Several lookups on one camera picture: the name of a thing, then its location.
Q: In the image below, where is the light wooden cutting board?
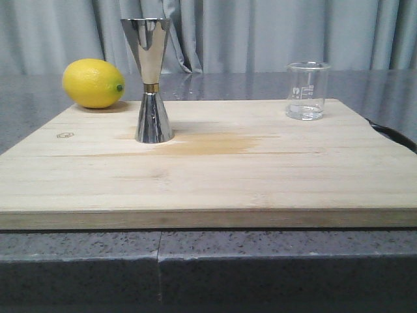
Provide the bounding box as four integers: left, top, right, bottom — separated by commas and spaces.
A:
1, 99, 416, 230

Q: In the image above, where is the black cable on counter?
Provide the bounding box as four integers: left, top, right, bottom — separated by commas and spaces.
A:
364, 117, 417, 149

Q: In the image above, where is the yellow lemon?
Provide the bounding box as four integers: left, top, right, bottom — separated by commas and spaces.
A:
62, 59, 125, 109

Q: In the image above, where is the steel double jigger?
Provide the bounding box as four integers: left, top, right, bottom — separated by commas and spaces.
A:
121, 18, 174, 144

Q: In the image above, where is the grey curtain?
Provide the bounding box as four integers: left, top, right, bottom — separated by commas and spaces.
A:
1, 1, 416, 75

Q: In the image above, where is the small glass beaker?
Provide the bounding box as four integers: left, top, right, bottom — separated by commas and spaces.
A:
286, 61, 330, 121

